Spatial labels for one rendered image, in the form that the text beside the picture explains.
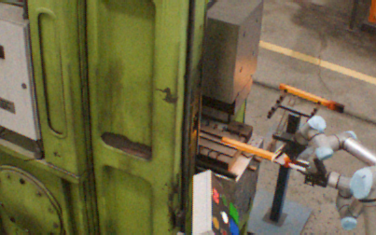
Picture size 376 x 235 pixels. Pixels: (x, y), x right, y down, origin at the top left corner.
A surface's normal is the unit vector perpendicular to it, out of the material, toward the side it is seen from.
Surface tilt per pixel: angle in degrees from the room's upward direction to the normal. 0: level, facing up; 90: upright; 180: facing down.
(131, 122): 89
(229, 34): 90
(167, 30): 89
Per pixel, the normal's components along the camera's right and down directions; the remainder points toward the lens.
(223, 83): -0.42, 0.57
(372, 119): 0.06, -0.76
